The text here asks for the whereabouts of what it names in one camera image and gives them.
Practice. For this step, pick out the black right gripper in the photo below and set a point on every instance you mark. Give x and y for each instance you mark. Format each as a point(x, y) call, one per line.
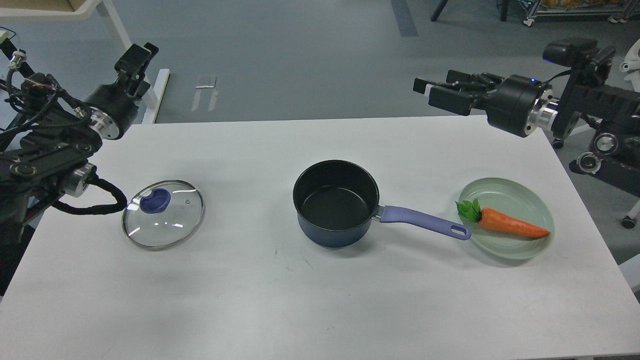
point(509, 101)

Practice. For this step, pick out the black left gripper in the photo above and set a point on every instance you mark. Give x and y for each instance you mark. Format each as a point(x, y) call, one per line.
point(113, 109)

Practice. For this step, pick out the glass pot lid purple knob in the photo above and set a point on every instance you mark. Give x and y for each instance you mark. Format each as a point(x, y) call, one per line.
point(163, 214)

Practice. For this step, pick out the blue saucepan purple handle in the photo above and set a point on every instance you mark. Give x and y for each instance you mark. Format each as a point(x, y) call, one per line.
point(336, 201)

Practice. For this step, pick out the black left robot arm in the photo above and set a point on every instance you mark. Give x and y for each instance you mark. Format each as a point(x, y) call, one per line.
point(45, 150)

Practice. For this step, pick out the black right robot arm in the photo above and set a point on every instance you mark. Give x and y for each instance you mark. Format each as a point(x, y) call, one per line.
point(613, 153)

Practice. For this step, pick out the pale green plate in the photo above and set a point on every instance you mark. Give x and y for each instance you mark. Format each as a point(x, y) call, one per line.
point(513, 199)

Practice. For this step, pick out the orange toy carrot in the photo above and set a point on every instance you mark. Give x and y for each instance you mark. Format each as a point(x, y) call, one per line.
point(494, 220)

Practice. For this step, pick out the white chair base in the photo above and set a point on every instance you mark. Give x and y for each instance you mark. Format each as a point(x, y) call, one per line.
point(630, 66)

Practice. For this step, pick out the metal wheeled cart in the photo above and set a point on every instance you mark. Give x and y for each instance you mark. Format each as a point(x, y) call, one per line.
point(615, 11)

